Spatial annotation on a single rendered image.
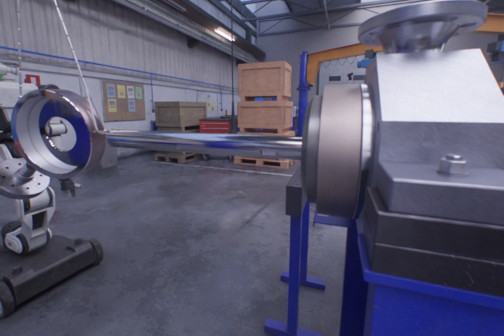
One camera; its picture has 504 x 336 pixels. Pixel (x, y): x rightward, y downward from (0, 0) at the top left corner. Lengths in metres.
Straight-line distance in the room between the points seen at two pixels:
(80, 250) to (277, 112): 3.79
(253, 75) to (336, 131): 4.56
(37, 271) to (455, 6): 2.29
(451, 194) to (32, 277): 2.12
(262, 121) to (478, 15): 4.44
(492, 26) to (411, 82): 6.10
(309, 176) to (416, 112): 0.25
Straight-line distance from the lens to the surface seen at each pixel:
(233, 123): 1.61
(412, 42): 0.70
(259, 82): 5.01
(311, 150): 0.58
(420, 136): 0.51
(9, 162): 1.51
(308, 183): 0.61
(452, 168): 0.45
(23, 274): 2.15
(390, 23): 0.65
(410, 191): 0.40
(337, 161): 0.55
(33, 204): 2.11
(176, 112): 5.47
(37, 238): 2.31
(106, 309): 1.96
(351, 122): 0.57
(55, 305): 2.15
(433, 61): 0.64
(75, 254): 2.23
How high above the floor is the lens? 1.21
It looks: 9 degrees down
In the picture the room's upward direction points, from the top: straight up
